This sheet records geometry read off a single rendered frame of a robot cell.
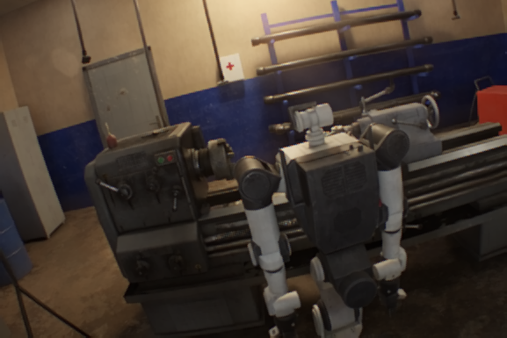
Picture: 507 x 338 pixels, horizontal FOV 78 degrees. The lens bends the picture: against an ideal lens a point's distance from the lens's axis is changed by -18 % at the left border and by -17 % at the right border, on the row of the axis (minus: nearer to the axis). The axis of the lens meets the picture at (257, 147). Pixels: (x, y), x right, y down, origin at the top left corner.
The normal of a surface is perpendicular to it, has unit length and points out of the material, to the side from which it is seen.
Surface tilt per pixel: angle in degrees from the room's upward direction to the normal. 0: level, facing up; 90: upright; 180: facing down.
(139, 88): 90
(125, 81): 90
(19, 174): 90
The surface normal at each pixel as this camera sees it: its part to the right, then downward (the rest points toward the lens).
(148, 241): -0.17, -0.67
